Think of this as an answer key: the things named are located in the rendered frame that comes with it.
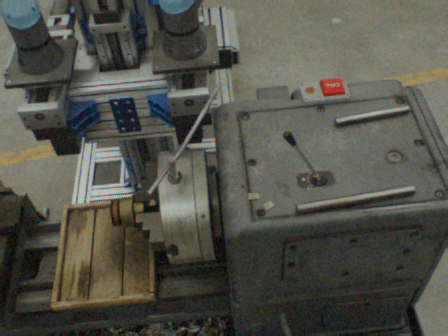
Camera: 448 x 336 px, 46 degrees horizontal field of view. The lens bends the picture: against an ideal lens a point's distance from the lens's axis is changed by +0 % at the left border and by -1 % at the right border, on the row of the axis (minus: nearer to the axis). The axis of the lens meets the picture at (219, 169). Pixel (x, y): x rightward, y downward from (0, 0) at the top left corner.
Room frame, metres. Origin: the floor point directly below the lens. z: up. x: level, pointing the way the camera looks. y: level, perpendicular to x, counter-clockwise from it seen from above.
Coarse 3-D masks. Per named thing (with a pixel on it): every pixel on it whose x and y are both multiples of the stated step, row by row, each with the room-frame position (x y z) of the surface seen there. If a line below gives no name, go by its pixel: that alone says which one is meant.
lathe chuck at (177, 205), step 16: (160, 160) 0.90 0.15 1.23; (192, 176) 0.83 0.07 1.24; (160, 192) 0.80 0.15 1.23; (176, 192) 0.80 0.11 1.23; (192, 192) 0.79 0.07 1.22; (160, 208) 0.77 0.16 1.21; (176, 208) 0.76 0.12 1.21; (192, 208) 0.76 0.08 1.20; (176, 224) 0.73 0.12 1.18; (192, 224) 0.73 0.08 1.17; (176, 240) 0.71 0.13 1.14; (192, 240) 0.71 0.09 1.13; (176, 256) 0.70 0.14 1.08; (192, 256) 0.70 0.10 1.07
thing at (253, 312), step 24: (360, 288) 0.65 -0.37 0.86; (384, 288) 0.64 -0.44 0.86; (408, 288) 0.64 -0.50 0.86; (240, 312) 0.65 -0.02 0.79; (264, 312) 0.65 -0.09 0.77; (288, 312) 0.65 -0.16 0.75; (312, 312) 0.65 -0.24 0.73; (336, 312) 0.64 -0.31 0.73; (360, 312) 0.64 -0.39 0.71; (384, 312) 0.64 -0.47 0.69
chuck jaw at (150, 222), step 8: (136, 216) 0.82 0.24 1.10; (144, 216) 0.82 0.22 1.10; (152, 216) 0.82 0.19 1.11; (136, 224) 0.80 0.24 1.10; (144, 224) 0.79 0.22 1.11; (152, 224) 0.79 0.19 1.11; (160, 224) 0.78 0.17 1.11; (144, 232) 0.77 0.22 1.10; (152, 232) 0.76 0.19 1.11; (160, 232) 0.76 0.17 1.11; (152, 240) 0.73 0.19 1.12; (160, 240) 0.73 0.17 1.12; (152, 248) 0.72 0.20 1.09; (160, 248) 0.72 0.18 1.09; (168, 248) 0.71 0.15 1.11; (176, 248) 0.71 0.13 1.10
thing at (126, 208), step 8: (112, 200) 0.88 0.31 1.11; (120, 200) 0.87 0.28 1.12; (128, 200) 0.87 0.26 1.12; (112, 208) 0.85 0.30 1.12; (120, 208) 0.84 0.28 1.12; (128, 208) 0.84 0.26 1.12; (136, 208) 0.85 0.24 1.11; (144, 208) 0.88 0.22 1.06; (112, 216) 0.83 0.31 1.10; (120, 216) 0.83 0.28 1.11; (128, 216) 0.83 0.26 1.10; (112, 224) 0.82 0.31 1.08; (120, 224) 0.83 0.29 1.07; (128, 224) 0.82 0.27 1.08
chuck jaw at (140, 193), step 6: (150, 162) 0.93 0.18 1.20; (156, 162) 0.93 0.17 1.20; (150, 168) 0.92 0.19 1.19; (156, 168) 0.92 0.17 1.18; (150, 174) 0.91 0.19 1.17; (156, 174) 0.91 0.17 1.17; (144, 180) 0.90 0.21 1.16; (150, 180) 0.90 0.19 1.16; (144, 186) 0.89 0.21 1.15; (150, 186) 0.89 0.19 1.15; (138, 192) 0.88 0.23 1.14; (144, 192) 0.88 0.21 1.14; (156, 192) 0.88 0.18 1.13; (138, 198) 0.87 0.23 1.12; (144, 198) 0.87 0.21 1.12; (150, 198) 0.87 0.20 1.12; (156, 198) 0.87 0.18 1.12
